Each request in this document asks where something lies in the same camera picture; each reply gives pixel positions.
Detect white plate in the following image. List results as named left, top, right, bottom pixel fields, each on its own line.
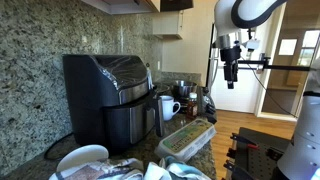
left=55, top=144, right=110, bottom=173

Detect bright background window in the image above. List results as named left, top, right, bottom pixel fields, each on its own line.
left=278, top=38, right=298, bottom=57
left=297, top=29, right=320, bottom=67

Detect black camera boom pole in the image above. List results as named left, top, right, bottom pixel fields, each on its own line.
left=238, top=53, right=320, bottom=73

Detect white egg carton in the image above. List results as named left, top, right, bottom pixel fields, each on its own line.
left=154, top=118, right=217, bottom=163

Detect cream wall cabinet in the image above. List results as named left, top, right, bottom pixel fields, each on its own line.
left=152, top=10, right=185, bottom=40

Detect white teal dish towel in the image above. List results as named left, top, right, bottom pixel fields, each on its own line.
left=143, top=155, right=212, bottom=180

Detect shiny steel mixing bowl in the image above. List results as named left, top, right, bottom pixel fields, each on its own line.
left=153, top=82, right=172, bottom=95

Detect dark range hood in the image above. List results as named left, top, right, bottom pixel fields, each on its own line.
left=159, top=0, right=194, bottom=13

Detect wooden upper cabinet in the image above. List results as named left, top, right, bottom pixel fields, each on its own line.
left=79, top=0, right=161, bottom=15

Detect white ceramic mug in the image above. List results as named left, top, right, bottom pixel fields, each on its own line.
left=159, top=95, right=182, bottom=122

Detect metal kitchen tongs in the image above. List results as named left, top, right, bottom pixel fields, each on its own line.
left=145, top=62, right=155, bottom=90

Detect brown patterned dish towel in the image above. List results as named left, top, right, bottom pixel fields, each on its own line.
left=49, top=157, right=145, bottom=180

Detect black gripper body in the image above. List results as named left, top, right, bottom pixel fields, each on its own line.
left=219, top=45, right=242, bottom=82

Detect amber honey bottle white cap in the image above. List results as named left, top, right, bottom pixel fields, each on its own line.
left=186, top=92, right=199, bottom=120

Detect large steel pot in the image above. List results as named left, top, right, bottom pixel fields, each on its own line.
left=171, top=79, right=198, bottom=98

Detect thin black hanging cable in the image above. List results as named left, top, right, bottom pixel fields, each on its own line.
left=240, top=56, right=298, bottom=118

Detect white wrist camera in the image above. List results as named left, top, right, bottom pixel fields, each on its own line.
left=245, top=38, right=262, bottom=52

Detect white refrigerator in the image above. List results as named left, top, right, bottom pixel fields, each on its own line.
left=205, top=22, right=268, bottom=114

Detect red handled clamp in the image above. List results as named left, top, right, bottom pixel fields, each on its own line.
left=229, top=132, right=260, bottom=150

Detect black air fryer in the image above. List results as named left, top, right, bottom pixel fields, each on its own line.
left=62, top=54, right=165, bottom=155

